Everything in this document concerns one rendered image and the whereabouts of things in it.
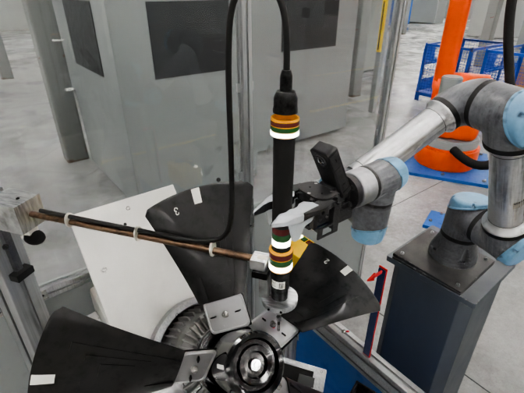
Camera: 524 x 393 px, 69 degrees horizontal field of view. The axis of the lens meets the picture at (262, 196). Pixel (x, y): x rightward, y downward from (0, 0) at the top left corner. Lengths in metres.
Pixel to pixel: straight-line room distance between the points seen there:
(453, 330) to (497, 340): 1.33
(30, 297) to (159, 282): 0.40
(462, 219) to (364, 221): 0.52
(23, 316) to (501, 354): 2.36
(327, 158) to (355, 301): 0.39
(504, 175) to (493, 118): 0.17
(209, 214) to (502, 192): 0.73
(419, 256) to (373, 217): 0.59
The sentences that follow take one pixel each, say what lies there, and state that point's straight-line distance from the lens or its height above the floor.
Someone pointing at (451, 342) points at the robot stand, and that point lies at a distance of 1.49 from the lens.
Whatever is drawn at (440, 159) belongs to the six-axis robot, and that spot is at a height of 0.18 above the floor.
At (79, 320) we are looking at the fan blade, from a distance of 0.67.
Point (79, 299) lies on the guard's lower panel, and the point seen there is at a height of 0.90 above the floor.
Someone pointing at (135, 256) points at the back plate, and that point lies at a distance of 0.97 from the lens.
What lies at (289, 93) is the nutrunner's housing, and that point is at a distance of 0.56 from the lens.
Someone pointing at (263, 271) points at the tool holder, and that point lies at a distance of 0.71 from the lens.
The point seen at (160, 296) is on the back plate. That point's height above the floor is 1.17.
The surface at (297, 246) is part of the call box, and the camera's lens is 1.27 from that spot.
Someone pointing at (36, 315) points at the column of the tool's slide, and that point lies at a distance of 1.27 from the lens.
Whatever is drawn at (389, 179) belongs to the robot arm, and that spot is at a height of 1.48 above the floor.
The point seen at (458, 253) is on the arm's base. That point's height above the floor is 1.07.
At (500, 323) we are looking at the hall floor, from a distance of 2.88.
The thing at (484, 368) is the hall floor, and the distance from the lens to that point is 2.58.
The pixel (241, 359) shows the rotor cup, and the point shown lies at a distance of 0.74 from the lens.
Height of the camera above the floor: 1.82
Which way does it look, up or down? 29 degrees down
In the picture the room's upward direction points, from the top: straight up
